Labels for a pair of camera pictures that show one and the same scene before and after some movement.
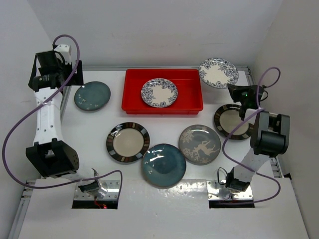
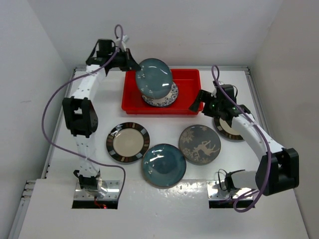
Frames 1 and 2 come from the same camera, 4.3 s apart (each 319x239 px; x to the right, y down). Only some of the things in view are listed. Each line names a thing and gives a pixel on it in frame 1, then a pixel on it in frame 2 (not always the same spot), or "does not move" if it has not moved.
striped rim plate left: (128, 142) does not move
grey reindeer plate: (200, 145) does not move
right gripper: (235, 90) -> (202, 97)
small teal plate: (92, 95) -> (154, 79)
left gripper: (76, 78) -> (129, 63)
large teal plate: (163, 166) does not move
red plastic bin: (189, 98) does not move
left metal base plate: (112, 186) does not move
